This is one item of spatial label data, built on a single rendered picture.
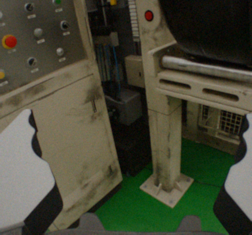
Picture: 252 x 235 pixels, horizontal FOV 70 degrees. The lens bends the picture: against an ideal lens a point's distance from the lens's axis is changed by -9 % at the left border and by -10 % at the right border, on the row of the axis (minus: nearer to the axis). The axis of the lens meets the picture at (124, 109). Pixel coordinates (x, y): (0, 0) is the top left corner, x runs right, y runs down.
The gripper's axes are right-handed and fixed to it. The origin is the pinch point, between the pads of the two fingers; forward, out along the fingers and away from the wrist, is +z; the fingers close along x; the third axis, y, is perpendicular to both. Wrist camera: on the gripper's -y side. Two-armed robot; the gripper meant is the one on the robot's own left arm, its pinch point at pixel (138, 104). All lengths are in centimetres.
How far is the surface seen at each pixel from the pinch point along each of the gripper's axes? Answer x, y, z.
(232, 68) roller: 29, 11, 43
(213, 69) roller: 24, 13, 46
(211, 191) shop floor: 52, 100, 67
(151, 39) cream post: 7, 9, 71
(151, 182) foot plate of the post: 13, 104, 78
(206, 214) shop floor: 44, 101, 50
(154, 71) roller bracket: 7, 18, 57
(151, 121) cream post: 9, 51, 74
